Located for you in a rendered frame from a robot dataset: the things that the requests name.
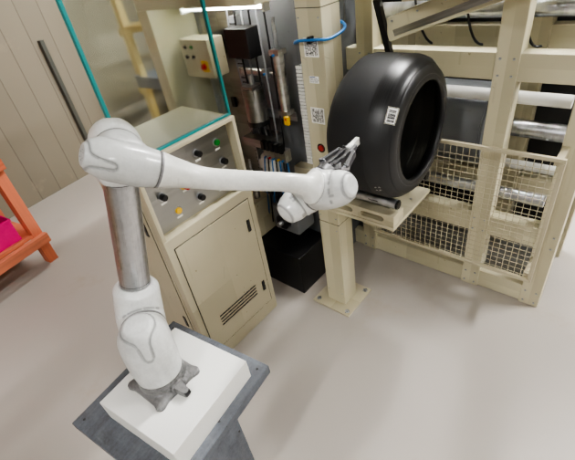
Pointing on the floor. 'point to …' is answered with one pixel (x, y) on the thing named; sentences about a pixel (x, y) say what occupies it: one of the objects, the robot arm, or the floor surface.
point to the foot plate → (341, 303)
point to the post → (341, 284)
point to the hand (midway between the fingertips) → (353, 145)
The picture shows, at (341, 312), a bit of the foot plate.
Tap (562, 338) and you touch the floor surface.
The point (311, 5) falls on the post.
